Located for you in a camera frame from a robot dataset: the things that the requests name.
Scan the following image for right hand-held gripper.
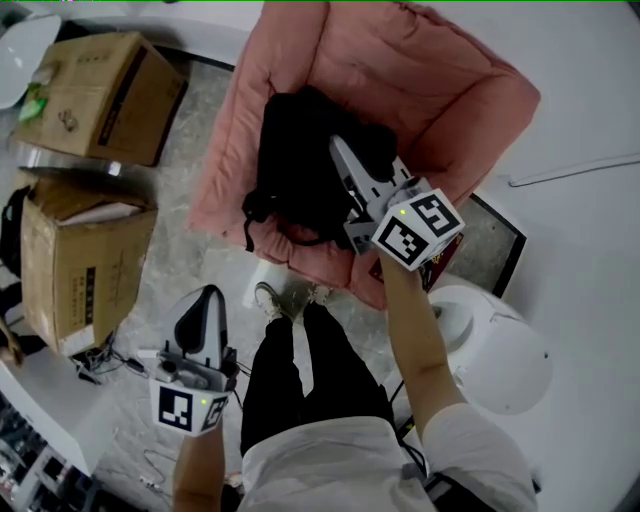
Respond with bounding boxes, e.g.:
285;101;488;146
328;134;466;273

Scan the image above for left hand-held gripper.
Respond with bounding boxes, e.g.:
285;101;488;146
136;285;239;439

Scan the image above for black backpack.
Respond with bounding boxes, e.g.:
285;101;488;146
241;85;400;254

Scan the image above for person's left forearm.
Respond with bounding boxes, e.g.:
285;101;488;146
171;423;227;512

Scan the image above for person's right forearm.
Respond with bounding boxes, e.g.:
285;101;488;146
378;248;474;437

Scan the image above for pink padded armchair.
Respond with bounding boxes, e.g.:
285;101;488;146
188;1;542;312

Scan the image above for person's black trousers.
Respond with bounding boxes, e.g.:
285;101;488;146
239;301;397;457

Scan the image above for open cardboard box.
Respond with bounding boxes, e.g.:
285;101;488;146
17;167;160;357

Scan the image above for black framed floor mat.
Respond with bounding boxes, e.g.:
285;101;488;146
446;191;529;300

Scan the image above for white table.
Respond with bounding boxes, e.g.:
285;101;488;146
0;357;119;479

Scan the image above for black bag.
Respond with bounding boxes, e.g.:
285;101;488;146
0;185;33;282

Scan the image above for white round stool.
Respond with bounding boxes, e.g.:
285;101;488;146
428;284;555;416

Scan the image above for dark storage shelf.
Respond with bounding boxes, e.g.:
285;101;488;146
0;392;109;512

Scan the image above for person's white shirt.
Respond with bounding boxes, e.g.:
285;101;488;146
240;402;539;512

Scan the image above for closed cardboard box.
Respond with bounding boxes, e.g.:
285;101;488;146
11;30;190;168

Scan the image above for green packet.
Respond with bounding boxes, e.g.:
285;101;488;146
18;81;50;124

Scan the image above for white curved chair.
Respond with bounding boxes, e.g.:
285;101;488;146
0;13;63;110

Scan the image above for black floor cables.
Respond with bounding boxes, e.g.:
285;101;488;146
69;329;166;387

